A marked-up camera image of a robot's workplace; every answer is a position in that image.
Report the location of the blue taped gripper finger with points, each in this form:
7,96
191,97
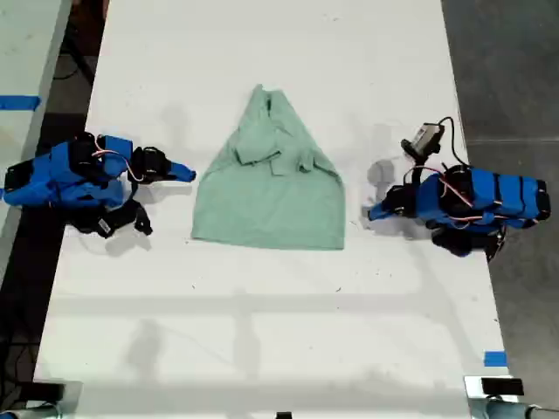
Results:
181,177
382,215
180,168
381,207

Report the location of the pale green T-shirt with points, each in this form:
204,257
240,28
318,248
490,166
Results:
271,196

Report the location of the blue and black arm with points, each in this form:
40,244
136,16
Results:
489,196
61,174

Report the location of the long blue tape strip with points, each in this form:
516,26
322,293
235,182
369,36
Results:
19,102

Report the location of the white side table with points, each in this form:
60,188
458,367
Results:
22,52

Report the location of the short blue tape strip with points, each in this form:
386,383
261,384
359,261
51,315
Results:
495,359

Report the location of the metal corner plate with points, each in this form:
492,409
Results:
472,395
72,399

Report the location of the small black box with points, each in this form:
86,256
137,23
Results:
502,386
43,389

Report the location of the short black camera stalk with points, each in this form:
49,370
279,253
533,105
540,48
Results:
132,192
418,170

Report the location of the grey and black camera box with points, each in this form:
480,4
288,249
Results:
425,137

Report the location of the black camera box with label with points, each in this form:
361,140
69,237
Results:
111,224

